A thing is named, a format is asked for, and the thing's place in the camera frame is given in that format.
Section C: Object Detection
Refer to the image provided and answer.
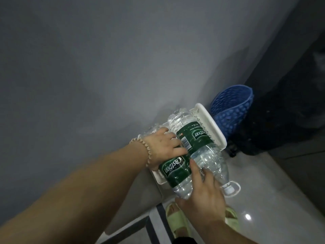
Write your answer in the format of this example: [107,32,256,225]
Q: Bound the green label water bottle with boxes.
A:
[167,109,235,194]
[141,125,206,200]

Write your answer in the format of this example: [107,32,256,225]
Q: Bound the person's left forearm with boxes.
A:
[0,143,153,244]

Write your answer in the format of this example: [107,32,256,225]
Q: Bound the white tiered storage cart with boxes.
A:
[137,103,241,199]

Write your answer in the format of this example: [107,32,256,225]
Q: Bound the grey stool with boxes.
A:
[105,170,164,237]

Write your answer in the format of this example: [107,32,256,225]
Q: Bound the black fabric bag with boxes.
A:
[228,48,325,157]

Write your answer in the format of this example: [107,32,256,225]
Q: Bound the beige beaded bracelet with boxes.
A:
[129,137,154,168]

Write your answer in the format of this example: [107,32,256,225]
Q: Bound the person's right hand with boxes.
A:
[175,160,226,224]

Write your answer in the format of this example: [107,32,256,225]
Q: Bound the person's left hand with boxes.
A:
[146,127,188,172]

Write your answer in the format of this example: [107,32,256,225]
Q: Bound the blue perforated basket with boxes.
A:
[210,85,254,136]

